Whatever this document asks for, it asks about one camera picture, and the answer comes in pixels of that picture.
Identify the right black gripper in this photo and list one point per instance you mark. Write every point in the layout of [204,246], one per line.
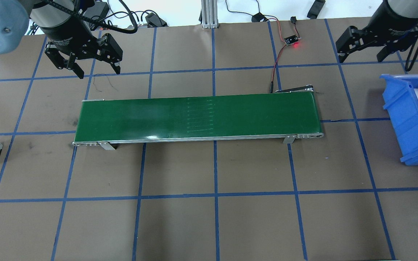
[390,22]

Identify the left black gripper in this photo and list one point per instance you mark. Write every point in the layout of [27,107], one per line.
[68,39]

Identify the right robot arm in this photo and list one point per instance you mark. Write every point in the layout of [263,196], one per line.
[406,8]

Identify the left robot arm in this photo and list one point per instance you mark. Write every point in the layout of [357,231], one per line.
[16,14]

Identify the blue plastic bin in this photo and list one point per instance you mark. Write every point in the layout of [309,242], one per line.
[401,102]

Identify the small sensor circuit board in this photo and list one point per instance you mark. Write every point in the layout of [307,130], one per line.
[291,40]

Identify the green conveyor belt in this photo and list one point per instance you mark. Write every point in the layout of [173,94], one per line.
[289,115]

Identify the black power adapter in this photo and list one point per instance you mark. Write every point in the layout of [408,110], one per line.
[259,17]

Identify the aluminium frame post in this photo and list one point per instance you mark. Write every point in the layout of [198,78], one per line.
[209,15]

